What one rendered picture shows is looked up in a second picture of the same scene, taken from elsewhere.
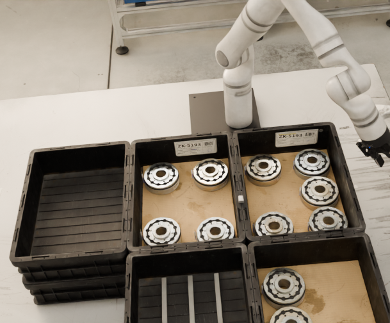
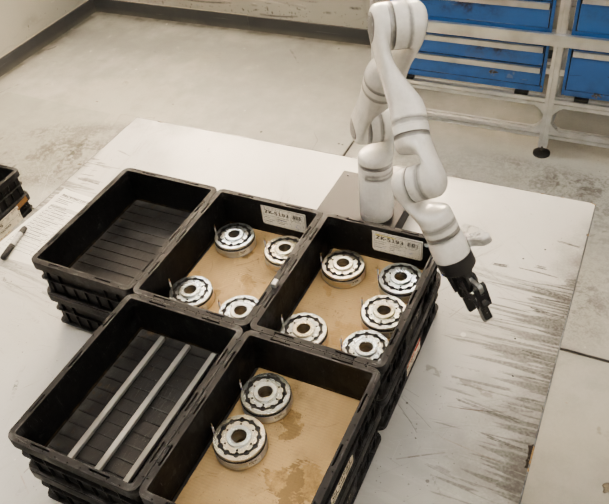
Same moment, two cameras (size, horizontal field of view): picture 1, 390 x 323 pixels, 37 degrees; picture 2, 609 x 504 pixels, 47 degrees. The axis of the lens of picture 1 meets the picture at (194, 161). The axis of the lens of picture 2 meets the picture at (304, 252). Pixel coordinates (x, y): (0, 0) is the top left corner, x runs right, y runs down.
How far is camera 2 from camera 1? 0.70 m
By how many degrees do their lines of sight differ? 20
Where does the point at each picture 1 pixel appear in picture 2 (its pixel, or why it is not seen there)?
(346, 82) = (410, 177)
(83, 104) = (241, 150)
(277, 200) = (336, 306)
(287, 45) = (574, 172)
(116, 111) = (266, 167)
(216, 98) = not seen: hidden behind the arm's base
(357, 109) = (424, 217)
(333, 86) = (396, 177)
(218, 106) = not seen: hidden behind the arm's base
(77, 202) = (145, 235)
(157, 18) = (436, 102)
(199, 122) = (332, 202)
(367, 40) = not seen: outside the picture
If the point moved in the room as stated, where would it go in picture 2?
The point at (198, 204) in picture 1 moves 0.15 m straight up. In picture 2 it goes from (253, 279) to (244, 232)
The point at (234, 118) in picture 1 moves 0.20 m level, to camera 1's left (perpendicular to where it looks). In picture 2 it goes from (364, 208) to (297, 195)
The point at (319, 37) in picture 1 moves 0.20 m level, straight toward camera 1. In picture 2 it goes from (396, 113) to (332, 166)
